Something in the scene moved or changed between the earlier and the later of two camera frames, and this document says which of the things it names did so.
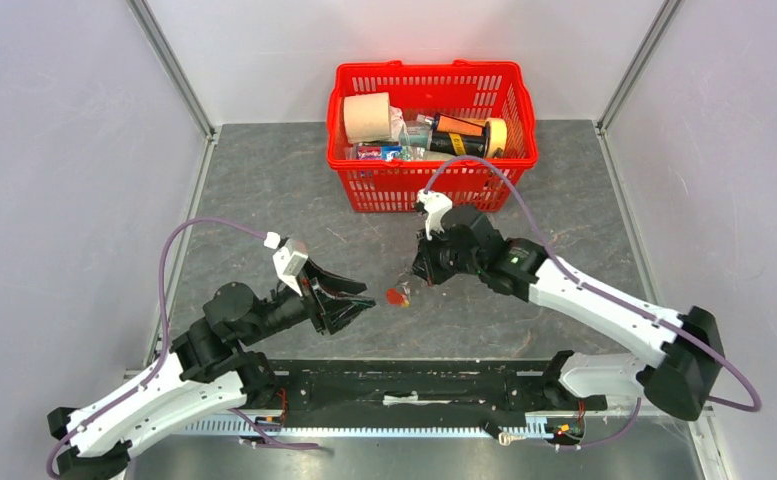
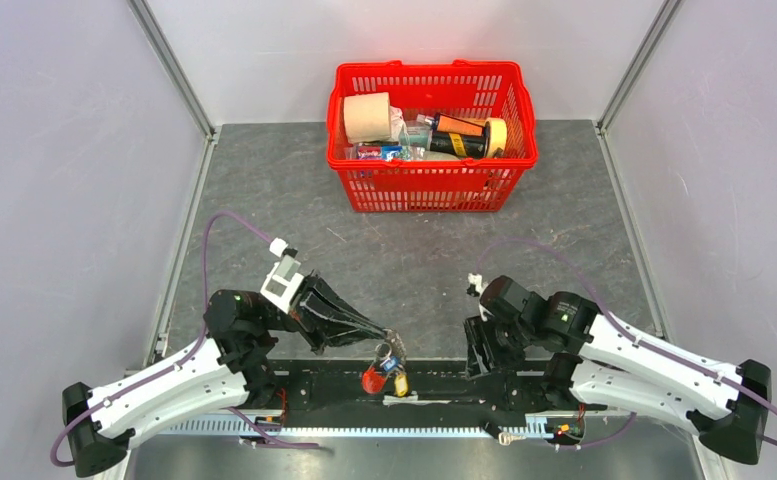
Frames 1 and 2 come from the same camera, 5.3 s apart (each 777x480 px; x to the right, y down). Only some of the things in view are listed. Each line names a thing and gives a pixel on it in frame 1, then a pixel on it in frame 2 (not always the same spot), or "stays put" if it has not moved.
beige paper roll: x=368 y=117 stays put
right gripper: x=424 y=264 to x=477 y=332
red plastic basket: x=500 y=91 stays put
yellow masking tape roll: x=495 y=138 stays put
